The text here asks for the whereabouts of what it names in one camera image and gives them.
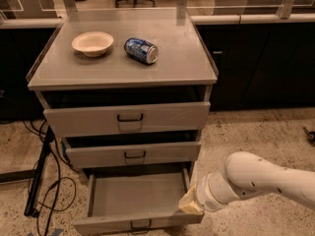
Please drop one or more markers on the yellow foam-wrapped gripper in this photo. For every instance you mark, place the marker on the yellow foam-wrapped gripper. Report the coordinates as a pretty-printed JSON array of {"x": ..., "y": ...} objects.
[{"x": 204, "y": 195}]

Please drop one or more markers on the grey bottom drawer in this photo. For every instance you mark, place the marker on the grey bottom drawer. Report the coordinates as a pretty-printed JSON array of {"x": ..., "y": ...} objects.
[{"x": 135, "y": 198}]

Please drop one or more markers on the grey drawer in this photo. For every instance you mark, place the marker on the grey drawer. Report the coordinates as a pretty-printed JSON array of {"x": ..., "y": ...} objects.
[
  {"x": 135, "y": 198},
  {"x": 114, "y": 113},
  {"x": 131, "y": 149}
]

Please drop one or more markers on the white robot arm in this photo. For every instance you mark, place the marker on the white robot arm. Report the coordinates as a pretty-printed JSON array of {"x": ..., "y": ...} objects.
[{"x": 244, "y": 176}]

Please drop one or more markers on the grey middle drawer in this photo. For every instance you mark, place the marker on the grey middle drawer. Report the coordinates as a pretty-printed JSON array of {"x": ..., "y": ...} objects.
[{"x": 131, "y": 149}]

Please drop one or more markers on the grey drawer cabinet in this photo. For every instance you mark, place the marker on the grey drawer cabinet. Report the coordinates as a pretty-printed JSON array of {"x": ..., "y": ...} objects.
[{"x": 182, "y": 64}]

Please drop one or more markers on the grey top drawer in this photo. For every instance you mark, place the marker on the grey top drawer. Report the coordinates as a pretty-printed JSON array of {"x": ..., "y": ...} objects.
[{"x": 114, "y": 113}]

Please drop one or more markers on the black metal stand bar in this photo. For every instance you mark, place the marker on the black metal stand bar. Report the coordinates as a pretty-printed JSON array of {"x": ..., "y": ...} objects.
[{"x": 30, "y": 209}]

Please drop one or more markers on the blue soda can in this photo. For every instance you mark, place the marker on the blue soda can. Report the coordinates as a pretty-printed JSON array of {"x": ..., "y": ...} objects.
[{"x": 141, "y": 50}]

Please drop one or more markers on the white paper bowl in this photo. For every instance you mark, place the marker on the white paper bowl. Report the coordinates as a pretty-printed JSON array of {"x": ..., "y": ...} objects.
[{"x": 93, "y": 43}]

